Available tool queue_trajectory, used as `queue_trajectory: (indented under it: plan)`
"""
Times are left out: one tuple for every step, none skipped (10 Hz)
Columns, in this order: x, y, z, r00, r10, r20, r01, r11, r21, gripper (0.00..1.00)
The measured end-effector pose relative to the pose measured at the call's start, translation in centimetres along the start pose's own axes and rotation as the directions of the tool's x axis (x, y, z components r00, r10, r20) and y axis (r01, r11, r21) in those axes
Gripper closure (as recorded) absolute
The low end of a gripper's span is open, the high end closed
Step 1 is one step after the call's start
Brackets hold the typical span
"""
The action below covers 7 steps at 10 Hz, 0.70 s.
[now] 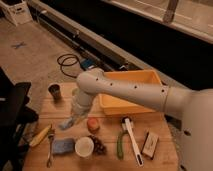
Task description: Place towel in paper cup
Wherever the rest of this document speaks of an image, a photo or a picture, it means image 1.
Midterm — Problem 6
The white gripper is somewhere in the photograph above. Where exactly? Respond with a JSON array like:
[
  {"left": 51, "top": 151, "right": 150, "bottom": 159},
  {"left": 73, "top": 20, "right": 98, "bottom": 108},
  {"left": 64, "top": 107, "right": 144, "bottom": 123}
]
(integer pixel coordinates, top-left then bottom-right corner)
[{"left": 71, "top": 102, "right": 91, "bottom": 121}]

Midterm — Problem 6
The light blue towel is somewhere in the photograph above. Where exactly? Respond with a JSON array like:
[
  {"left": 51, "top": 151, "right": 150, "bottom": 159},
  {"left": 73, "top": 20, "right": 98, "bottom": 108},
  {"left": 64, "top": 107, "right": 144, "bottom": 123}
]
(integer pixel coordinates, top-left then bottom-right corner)
[{"left": 59, "top": 116, "right": 78, "bottom": 130}]

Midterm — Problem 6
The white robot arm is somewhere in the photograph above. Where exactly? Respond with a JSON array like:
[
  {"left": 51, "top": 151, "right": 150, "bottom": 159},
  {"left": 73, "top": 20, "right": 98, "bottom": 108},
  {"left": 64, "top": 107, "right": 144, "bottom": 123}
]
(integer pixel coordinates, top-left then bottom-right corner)
[{"left": 72, "top": 68, "right": 213, "bottom": 171}]

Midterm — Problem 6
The dark brown cup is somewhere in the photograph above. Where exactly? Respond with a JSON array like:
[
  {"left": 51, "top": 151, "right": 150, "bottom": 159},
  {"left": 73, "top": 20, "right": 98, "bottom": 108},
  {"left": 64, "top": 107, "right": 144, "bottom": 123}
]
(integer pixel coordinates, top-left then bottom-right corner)
[{"left": 48, "top": 84, "right": 61, "bottom": 100}]

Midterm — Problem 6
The white paper cup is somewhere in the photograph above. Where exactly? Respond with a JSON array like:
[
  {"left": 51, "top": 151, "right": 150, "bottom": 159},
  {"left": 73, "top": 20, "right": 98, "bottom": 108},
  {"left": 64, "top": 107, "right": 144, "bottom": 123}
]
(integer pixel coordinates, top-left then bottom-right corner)
[{"left": 75, "top": 137, "right": 94, "bottom": 158}]

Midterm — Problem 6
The orange round toy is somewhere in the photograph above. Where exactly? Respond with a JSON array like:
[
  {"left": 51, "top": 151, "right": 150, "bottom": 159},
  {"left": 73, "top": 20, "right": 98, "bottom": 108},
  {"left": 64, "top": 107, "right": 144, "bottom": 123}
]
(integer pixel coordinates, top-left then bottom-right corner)
[{"left": 87, "top": 118, "right": 100, "bottom": 131}]

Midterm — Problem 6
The yellow plastic bin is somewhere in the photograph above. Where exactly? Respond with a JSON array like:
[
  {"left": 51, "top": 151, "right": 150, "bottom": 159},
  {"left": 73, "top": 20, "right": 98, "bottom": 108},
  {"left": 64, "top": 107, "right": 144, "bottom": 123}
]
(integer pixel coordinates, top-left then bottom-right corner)
[{"left": 99, "top": 70, "right": 162, "bottom": 116}]

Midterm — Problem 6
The metal fork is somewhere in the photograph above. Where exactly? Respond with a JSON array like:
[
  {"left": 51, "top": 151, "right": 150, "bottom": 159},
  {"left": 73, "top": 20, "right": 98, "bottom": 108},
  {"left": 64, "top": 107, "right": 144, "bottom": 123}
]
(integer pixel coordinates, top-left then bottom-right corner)
[{"left": 46, "top": 129, "right": 55, "bottom": 168}]

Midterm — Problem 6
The blue sponge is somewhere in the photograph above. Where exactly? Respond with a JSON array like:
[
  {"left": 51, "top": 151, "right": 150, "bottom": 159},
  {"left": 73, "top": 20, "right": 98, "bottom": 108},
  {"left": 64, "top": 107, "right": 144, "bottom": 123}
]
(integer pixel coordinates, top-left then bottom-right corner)
[{"left": 52, "top": 138, "right": 75, "bottom": 155}]

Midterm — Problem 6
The dark grape bunch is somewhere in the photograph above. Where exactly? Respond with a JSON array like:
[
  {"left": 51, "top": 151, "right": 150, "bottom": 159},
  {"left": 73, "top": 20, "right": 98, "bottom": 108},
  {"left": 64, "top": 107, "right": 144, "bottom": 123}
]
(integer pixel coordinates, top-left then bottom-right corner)
[{"left": 89, "top": 135, "right": 107, "bottom": 155}]

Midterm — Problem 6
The yellow banana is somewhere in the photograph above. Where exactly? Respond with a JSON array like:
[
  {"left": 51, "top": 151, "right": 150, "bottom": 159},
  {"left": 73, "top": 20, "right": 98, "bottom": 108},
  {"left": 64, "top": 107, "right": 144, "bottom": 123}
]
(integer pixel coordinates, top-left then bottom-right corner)
[{"left": 29, "top": 125, "right": 51, "bottom": 147}]

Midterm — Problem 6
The blue power device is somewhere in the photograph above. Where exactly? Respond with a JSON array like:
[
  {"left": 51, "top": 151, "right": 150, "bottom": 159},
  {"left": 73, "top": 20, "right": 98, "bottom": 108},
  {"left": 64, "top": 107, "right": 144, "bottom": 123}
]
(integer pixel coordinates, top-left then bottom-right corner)
[{"left": 80, "top": 59, "right": 95, "bottom": 70}]

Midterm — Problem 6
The green cucumber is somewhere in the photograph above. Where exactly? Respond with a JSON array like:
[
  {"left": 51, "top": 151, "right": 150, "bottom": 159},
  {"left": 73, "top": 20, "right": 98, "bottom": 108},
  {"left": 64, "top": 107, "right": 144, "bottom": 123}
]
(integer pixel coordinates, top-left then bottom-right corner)
[{"left": 117, "top": 131, "right": 127, "bottom": 160}]

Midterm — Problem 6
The black chair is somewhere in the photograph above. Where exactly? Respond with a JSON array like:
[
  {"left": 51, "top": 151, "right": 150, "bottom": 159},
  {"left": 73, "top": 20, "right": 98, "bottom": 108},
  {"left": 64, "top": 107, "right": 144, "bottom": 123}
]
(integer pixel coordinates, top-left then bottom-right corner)
[{"left": 0, "top": 67, "right": 38, "bottom": 171}]

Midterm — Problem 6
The black and white eraser block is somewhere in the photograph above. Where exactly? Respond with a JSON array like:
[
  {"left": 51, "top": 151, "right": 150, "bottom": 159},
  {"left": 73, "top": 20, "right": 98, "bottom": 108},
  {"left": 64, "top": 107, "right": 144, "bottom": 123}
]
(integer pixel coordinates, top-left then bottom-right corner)
[{"left": 141, "top": 132, "right": 159, "bottom": 159}]

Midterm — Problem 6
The white cardboard box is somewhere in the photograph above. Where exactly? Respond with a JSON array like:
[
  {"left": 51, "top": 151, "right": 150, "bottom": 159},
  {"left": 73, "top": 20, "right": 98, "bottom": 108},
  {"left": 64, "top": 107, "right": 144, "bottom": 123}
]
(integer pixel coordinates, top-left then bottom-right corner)
[{"left": 0, "top": 0, "right": 32, "bottom": 26}]

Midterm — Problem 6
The black coiled cable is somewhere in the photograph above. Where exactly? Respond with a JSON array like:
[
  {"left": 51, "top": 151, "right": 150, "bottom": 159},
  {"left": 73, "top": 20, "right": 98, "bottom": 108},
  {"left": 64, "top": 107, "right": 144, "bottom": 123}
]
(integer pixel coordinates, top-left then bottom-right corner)
[{"left": 56, "top": 53, "right": 84, "bottom": 79}]

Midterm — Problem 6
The white long-handled brush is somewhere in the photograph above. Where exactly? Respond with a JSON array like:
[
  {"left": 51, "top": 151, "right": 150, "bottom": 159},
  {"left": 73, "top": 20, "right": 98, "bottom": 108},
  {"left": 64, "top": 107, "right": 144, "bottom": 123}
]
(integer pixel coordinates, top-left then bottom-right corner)
[{"left": 122, "top": 117, "right": 144, "bottom": 167}]

